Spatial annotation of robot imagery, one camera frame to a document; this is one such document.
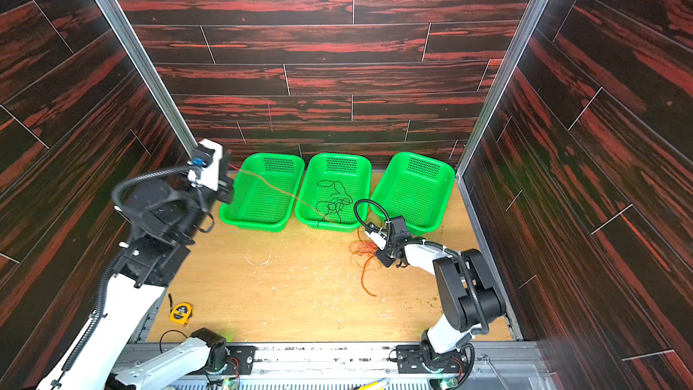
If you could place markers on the aluminium front rail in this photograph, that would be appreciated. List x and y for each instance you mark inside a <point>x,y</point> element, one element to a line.
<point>389,365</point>

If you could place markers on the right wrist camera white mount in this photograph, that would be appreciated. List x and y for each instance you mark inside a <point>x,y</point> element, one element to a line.
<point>377,236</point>

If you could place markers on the green plastic basket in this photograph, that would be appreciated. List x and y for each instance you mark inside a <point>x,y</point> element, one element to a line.
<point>333,183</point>
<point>265,188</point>
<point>417,188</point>

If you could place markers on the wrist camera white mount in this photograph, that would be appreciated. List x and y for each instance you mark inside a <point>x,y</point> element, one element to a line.
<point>377,236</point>
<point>205,165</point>

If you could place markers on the right green plastic basket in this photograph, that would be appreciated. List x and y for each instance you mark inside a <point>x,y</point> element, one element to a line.
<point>417,188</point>

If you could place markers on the middle green plastic basket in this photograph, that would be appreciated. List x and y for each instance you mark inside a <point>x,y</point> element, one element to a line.
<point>333,183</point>

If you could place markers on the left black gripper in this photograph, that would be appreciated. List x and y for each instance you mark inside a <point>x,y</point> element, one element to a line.
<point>224,192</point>

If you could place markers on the left green plastic basket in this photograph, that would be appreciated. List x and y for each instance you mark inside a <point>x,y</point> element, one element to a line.
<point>265,188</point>

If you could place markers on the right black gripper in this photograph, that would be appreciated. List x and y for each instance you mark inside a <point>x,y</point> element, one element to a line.
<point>390,249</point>

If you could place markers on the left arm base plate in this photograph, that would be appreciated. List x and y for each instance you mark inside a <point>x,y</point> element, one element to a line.
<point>236,360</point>

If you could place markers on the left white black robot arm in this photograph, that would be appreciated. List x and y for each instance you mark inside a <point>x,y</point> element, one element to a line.
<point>131,284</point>

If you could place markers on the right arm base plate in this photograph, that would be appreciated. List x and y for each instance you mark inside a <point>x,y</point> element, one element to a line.
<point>413,359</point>

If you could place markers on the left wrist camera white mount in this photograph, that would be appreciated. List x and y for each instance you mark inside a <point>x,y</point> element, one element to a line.
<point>205,165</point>

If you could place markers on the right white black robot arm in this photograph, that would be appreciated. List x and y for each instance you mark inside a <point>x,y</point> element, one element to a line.
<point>469,295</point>

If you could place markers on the yellow pencil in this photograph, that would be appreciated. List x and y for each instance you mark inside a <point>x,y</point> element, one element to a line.
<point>371,384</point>

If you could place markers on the yellow tape measure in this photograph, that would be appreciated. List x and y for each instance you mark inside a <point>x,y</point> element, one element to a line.
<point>181,313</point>

